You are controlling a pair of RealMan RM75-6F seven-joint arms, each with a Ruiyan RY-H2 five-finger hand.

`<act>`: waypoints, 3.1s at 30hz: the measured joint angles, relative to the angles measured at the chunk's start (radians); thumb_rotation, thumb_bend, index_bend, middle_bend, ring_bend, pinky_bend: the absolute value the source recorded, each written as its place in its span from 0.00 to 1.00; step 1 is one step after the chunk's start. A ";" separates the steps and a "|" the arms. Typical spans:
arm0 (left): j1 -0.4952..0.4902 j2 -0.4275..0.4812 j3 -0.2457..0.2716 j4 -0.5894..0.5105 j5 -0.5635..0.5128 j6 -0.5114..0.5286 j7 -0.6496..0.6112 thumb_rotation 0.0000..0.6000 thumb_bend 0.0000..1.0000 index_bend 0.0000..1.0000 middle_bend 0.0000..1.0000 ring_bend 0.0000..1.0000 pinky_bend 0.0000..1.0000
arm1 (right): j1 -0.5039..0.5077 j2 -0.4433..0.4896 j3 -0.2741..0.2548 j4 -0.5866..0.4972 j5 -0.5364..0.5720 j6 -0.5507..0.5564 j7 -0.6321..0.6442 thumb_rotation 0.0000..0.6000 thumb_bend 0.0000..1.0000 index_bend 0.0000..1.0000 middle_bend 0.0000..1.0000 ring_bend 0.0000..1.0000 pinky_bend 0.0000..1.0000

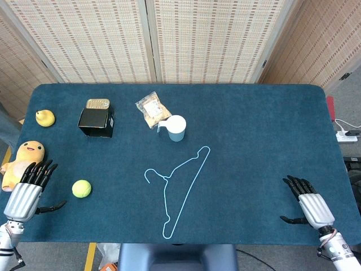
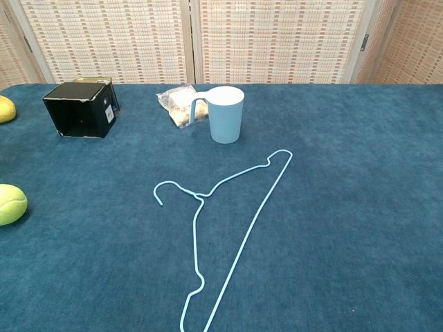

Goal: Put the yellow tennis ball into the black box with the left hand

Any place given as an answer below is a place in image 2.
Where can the yellow tennis ball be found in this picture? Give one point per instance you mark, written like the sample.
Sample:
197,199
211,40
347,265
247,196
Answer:
10,204

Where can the black open cardboard box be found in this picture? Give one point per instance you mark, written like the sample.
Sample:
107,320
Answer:
78,110

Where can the light blue plastic mug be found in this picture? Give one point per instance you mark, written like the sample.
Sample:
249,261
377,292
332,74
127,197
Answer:
225,115

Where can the clear plastic snack bag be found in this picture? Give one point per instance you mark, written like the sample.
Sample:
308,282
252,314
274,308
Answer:
180,105

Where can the blue carpet table cover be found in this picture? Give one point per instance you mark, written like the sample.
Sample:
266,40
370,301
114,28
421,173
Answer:
311,224

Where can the woven folding screen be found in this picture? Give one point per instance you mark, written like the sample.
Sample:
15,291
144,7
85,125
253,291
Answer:
221,41

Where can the yellow lemon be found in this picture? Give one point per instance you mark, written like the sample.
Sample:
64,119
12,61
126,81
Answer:
5,110

